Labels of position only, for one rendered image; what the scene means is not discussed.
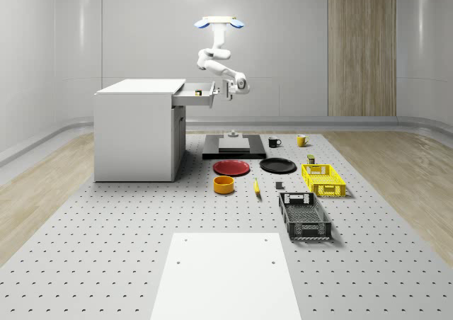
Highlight red plate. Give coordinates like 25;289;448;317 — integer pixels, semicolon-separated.
212;159;251;176

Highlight black plate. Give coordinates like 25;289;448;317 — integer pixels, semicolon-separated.
258;157;298;175

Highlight yellow bowl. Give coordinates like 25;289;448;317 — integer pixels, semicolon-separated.
212;175;236;195

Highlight white board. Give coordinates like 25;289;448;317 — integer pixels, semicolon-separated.
149;232;303;320

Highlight yellow basket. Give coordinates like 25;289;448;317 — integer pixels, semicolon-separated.
301;163;348;198

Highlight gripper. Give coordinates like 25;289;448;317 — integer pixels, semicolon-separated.
216;79;235;102

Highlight white cabinet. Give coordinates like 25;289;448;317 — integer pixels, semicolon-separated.
93;79;187;183

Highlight dark grey basket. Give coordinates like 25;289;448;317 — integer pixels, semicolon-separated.
277;191;333;241

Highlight drone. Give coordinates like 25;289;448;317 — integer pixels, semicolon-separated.
193;16;246;30

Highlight white drawer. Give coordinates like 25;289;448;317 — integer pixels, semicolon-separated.
171;81;219;110

